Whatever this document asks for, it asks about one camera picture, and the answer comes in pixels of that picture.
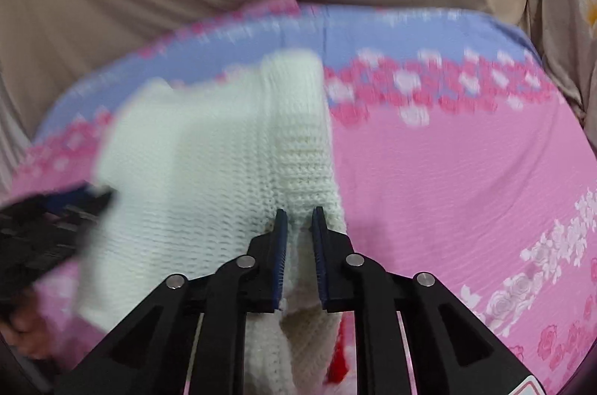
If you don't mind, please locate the white knitted sweater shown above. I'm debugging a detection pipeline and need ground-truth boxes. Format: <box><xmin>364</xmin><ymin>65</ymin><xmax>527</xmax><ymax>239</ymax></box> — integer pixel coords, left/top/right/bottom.
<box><xmin>75</xmin><ymin>49</ymin><xmax>346</xmax><ymax>394</ymax></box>

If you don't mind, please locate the person's left hand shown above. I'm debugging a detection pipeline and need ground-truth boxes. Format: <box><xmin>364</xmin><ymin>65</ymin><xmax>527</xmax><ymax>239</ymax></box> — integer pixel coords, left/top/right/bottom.
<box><xmin>1</xmin><ymin>289</ymin><xmax>51</xmax><ymax>360</ymax></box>

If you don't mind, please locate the pink blue floral bedsheet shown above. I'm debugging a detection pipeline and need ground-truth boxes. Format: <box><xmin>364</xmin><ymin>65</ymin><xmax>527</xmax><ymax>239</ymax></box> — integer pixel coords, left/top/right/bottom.
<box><xmin>10</xmin><ymin>0</ymin><xmax>596</xmax><ymax>394</ymax></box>

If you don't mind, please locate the cream floral blanket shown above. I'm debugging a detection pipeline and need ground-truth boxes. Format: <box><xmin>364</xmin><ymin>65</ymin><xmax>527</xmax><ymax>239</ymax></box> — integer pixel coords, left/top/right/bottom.
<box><xmin>528</xmin><ymin>0</ymin><xmax>596</xmax><ymax>140</ymax></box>

